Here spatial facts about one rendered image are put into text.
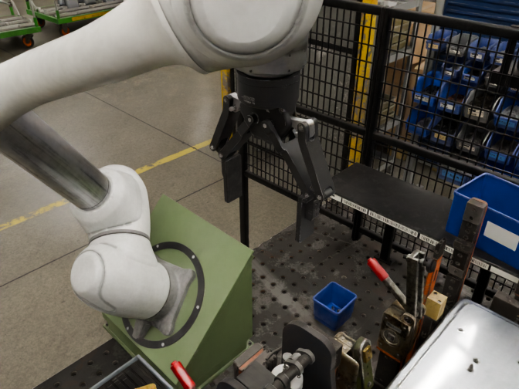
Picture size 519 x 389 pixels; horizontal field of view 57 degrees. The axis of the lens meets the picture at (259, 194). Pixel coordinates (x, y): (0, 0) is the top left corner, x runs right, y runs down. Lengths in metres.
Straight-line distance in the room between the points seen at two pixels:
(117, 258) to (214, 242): 0.27
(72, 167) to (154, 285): 0.35
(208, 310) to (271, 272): 0.49
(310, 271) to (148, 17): 1.43
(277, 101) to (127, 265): 0.72
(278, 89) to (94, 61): 0.21
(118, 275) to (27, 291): 1.79
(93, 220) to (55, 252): 1.92
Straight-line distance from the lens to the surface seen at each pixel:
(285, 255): 1.78
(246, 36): 0.32
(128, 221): 1.23
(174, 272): 1.32
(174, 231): 1.39
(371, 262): 1.09
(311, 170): 0.57
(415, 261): 1.01
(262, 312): 1.57
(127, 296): 1.18
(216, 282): 1.26
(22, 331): 2.71
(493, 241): 1.38
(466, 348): 1.18
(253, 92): 0.55
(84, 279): 1.18
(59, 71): 0.49
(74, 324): 2.65
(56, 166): 1.06
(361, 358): 0.99
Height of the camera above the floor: 1.84
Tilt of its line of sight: 33 degrees down
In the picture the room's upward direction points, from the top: straight up
